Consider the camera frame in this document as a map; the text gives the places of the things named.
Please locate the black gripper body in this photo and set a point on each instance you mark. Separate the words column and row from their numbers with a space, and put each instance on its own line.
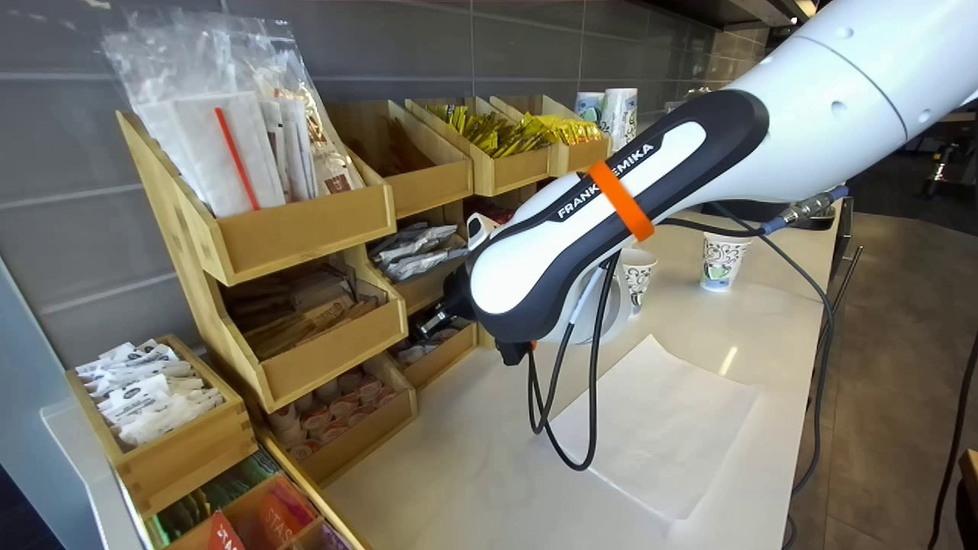
column 461, row 298

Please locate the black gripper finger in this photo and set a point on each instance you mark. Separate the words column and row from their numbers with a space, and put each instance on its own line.
column 435, row 326

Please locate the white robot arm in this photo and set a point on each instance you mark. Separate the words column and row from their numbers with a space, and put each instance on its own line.
column 736, row 142

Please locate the wooden condiment rack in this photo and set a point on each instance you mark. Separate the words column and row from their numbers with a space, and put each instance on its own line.
column 306, row 230

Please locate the patterned paper cup stack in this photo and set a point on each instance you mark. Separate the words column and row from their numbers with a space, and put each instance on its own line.
column 619, row 111
column 587, row 104

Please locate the silver packets pile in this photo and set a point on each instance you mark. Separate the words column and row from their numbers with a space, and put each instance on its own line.
column 417, row 249

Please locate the brown packets pile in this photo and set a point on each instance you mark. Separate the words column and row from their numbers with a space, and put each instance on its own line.
column 306, row 310

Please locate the pink creamer pods pile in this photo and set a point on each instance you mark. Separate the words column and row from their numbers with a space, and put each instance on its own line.
column 336, row 415

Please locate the dull yellow packets pile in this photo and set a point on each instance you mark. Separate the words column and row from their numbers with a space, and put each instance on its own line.
column 489, row 130

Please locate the bright yellow packets pile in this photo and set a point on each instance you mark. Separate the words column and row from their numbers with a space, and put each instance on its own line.
column 568, row 130

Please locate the wooden tea tray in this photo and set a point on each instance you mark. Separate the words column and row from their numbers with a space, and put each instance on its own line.
column 306, row 508

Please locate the white paper towel sheet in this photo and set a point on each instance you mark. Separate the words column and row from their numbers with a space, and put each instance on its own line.
column 674, row 438

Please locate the red tea packets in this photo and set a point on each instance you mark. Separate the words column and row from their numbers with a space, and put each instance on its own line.
column 261, row 520

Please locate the green tea packets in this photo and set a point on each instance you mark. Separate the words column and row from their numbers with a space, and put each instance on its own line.
column 218, row 493

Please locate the clear bag of straws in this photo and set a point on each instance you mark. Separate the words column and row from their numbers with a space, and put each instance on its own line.
column 232, row 133

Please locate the small wooden box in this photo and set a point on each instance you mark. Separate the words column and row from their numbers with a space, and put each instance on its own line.
column 189, row 462

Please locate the white sugar packets pile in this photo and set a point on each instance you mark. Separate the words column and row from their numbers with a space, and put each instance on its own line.
column 149, row 394

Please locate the black wrist camera orange mount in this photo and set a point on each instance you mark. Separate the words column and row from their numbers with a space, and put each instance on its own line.
column 516, row 352

